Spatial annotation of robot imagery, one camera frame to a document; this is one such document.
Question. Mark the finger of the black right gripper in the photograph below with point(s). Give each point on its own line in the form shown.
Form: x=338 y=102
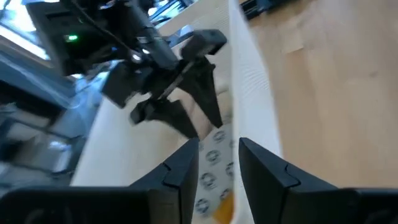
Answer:
x=205 y=93
x=171 y=116

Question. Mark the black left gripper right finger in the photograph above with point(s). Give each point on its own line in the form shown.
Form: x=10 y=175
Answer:
x=261 y=180

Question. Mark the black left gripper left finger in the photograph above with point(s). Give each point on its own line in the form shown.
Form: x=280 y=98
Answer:
x=180 y=186

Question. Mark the grey patterned pouch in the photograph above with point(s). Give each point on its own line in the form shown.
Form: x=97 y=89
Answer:
x=214 y=155

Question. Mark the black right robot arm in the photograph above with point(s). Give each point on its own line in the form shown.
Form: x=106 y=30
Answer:
x=149 y=37

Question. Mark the white plastic basket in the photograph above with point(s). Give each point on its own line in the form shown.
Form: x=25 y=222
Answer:
x=255 y=102

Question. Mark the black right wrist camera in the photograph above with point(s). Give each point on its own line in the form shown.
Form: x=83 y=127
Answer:
x=205 y=42

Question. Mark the black aluminium table frame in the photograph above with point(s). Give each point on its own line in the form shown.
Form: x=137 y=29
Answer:
x=258 y=6

